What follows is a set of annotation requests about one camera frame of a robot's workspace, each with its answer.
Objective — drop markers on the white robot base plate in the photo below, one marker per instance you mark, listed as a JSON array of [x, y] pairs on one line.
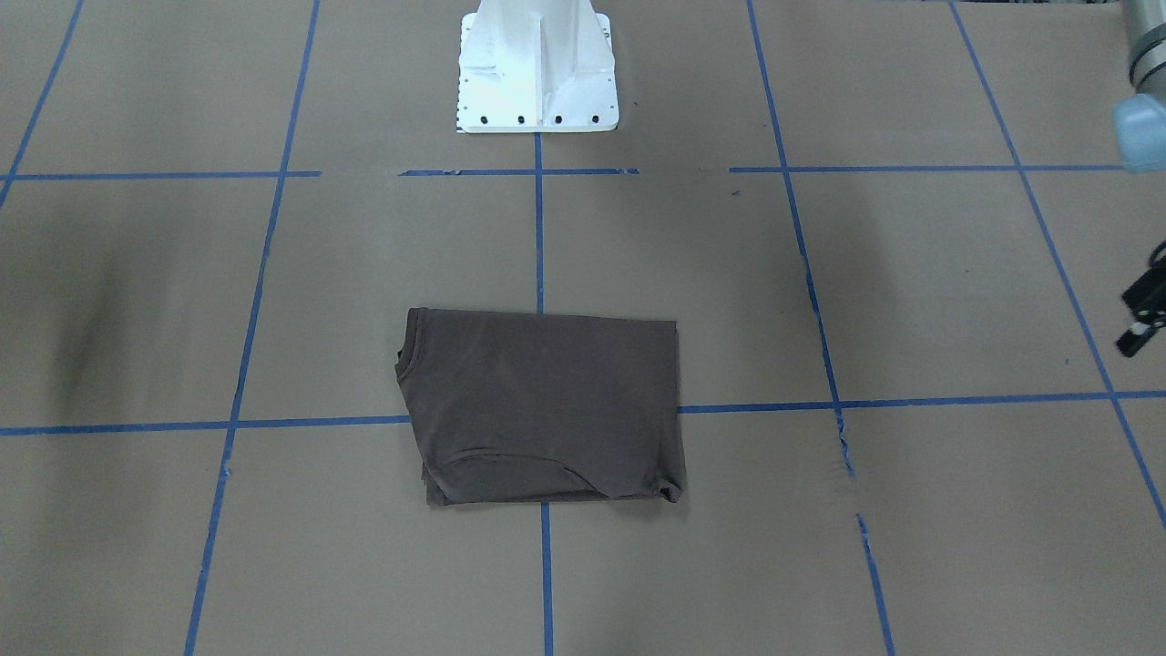
[[536, 67]]

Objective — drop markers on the brown paper table cover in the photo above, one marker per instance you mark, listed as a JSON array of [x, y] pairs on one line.
[[893, 236]]

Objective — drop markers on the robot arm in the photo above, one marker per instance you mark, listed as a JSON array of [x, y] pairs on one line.
[[1139, 127]]

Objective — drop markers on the dark brown t-shirt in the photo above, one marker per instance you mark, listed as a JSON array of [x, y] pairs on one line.
[[542, 408]]

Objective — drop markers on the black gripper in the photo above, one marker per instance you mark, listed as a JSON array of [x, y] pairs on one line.
[[1145, 319]]

